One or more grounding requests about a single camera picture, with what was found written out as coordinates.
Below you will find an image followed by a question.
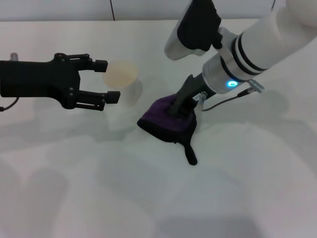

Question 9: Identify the purple rag with black trim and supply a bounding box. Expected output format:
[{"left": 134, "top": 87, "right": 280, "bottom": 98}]
[{"left": 137, "top": 95, "right": 199, "bottom": 167}]

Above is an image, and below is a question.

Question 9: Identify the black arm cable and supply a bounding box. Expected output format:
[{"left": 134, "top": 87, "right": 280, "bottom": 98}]
[
  {"left": 201, "top": 79, "right": 265, "bottom": 112},
  {"left": 0, "top": 97, "right": 19, "bottom": 112}
]

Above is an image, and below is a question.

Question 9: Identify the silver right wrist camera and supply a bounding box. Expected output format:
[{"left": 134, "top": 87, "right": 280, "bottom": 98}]
[{"left": 164, "top": 0, "right": 223, "bottom": 61}]

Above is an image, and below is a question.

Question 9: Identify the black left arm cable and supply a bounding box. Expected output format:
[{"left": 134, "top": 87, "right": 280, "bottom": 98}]
[{"left": 0, "top": 97, "right": 19, "bottom": 112}]

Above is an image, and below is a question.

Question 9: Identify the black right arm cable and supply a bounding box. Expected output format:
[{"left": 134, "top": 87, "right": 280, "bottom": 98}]
[{"left": 201, "top": 79, "right": 265, "bottom": 112}]

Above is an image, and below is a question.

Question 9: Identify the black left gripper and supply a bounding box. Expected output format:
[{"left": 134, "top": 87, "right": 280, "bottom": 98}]
[{"left": 0, "top": 53, "right": 121, "bottom": 112}]

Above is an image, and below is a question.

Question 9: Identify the white paper cup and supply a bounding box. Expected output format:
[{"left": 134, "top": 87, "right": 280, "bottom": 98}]
[{"left": 102, "top": 59, "right": 144, "bottom": 108}]

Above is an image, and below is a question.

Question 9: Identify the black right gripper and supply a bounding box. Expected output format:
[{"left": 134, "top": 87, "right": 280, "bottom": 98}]
[{"left": 169, "top": 73, "right": 216, "bottom": 116}]

